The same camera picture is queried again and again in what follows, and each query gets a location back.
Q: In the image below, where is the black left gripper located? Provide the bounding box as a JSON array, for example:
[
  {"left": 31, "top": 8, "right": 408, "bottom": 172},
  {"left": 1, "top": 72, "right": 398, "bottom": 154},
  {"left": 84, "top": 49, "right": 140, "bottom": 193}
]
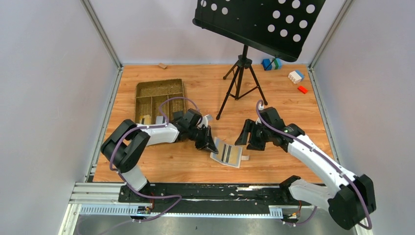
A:
[{"left": 188, "top": 126, "right": 219, "bottom": 155}]

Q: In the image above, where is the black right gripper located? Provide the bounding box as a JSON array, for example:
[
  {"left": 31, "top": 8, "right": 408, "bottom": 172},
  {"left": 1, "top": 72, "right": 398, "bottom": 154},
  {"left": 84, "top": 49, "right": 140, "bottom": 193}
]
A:
[{"left": 235, "top": 119, "right": 271, "bottom": 151}]

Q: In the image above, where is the gold card with black stripe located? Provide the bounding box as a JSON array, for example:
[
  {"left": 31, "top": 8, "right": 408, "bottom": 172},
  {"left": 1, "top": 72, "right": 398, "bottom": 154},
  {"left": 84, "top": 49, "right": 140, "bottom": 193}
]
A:
[{"left": 217, "top": 143, "right": 236, "bottom": 164}]

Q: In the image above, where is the beige leather card holder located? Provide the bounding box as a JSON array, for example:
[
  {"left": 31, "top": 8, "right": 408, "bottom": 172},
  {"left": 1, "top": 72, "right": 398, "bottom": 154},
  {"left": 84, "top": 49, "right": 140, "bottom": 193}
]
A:
[{"left": 210, "top": 137, "right": 250, "bottom": 168}]

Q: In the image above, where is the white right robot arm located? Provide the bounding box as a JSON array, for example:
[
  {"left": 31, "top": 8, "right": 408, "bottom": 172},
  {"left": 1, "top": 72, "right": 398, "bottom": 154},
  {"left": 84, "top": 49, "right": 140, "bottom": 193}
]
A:
[{"left": 235, "top": 107, "right": 376, "bottom": 230}]

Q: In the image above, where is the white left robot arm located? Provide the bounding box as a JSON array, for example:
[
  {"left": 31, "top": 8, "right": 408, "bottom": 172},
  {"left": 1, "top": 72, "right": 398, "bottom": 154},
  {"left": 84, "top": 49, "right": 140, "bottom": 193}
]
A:
[{"left": 100, "top": 109, "right": 218, "bottom": 202}]

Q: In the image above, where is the gold VIP card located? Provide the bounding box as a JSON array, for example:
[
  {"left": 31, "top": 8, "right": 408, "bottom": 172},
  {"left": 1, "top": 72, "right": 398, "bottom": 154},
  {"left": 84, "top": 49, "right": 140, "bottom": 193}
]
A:
[{"left": 138, "top": 115, "right": 152, "bottom": 125}]

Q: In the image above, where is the woven straw divided tray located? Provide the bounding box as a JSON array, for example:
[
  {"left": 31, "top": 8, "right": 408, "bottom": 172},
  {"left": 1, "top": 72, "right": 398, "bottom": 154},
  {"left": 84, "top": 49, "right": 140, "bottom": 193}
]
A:
[{"left": 134, "top": 79, "right": 190, "bottom": 143}]

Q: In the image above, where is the red toy block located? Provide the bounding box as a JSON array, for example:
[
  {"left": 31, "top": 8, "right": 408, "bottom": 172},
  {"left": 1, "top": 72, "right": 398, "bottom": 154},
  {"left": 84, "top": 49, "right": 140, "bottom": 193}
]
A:
[{"left": 298, "top": 86, "right": 308, "bottom": 94}]

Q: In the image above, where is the white blue toy block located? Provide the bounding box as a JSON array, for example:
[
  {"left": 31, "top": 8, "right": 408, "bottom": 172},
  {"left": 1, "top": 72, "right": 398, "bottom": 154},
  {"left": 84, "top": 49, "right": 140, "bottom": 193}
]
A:
[{"left": 287, "top": 70, "right": 305, "bottom": 84}]

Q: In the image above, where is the blue green toy block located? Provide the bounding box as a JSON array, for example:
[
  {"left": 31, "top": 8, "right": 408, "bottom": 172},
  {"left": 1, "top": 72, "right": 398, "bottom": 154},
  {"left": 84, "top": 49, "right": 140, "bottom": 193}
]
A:
[{"left": 261, "top": 58, "right": 282, "bottom": 71}]

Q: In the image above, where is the small wooden block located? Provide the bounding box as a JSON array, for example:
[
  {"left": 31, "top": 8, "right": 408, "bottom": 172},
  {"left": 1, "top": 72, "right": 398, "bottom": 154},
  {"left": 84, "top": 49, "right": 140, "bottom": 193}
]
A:
[{"left": 158, "top": 63, "right": 168, "bottom": 69}]

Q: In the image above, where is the black music stand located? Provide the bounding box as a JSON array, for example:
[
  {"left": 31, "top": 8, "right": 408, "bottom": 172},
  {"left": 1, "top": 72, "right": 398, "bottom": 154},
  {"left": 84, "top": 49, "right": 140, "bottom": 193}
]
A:
[{"left": 192, "top": 0, "right": 325, "bottom": 119}]

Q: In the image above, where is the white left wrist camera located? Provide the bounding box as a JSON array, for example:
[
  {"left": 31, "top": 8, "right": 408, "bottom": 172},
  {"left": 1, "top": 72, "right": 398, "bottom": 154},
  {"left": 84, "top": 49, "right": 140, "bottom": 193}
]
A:
[{"left": 201, "top": 115, "right": 213, "bottom": 126}]

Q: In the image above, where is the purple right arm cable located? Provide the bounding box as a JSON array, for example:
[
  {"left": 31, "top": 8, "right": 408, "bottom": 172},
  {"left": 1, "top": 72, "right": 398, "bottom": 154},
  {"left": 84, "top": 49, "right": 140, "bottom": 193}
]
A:
[{"left": 255, "top": 99, "right": 373, "bottom": 231}]

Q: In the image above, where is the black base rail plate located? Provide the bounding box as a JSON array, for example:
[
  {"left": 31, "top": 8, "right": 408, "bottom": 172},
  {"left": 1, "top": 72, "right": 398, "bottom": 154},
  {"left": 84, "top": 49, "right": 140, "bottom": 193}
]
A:
[{"left": 117, "top": 182, "right": 313, "bottom": 209}]

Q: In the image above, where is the white slotted cable duct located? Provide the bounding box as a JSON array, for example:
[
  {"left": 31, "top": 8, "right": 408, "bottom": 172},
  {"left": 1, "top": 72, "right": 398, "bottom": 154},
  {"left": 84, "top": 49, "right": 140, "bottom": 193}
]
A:
[{"left": 79, "top": 204, "right": 283, "bottom": 219}]

